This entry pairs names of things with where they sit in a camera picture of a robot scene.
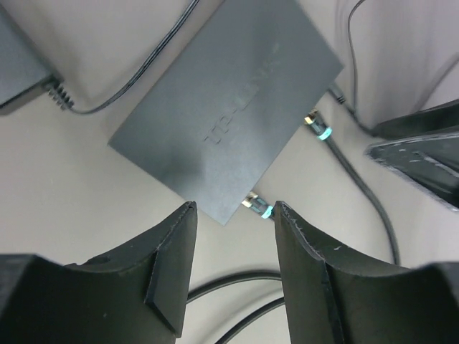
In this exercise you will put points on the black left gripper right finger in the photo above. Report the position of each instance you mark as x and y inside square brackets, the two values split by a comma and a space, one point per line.
[336, 294]

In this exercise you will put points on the dark grey network switch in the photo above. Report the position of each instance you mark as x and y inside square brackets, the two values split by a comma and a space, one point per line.
[219, 116]

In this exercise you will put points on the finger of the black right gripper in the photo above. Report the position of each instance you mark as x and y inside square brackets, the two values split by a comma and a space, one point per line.
[429, 162]
[439, 119]

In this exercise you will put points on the black power adapter brick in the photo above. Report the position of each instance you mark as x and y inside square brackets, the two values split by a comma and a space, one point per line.
[25, 72]

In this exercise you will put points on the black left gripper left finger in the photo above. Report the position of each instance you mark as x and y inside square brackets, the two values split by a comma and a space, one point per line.
[134, 293]

